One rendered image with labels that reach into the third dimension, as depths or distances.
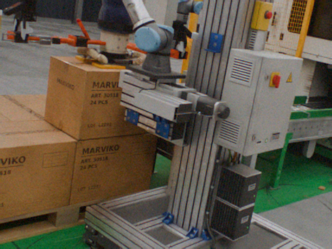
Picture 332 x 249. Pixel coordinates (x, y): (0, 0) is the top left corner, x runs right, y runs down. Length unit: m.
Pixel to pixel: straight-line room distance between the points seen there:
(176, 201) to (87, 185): 0.59
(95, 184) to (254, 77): 1.26
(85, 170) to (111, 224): 0.44
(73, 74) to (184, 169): 0.82
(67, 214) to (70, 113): 0.60
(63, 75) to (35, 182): 0.62
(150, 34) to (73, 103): 0.75
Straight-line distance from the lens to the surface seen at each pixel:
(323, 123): 4.43
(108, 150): 2.90
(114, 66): 2.83
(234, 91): 2.23
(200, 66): 2.41
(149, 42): 2.24
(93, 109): 2.74
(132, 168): 3.07
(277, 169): 4.05
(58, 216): 2.91
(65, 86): 2.84
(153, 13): 4.34
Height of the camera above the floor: 1.42
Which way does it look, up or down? 13 degrees down
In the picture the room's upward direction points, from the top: 10 degrees clockwise
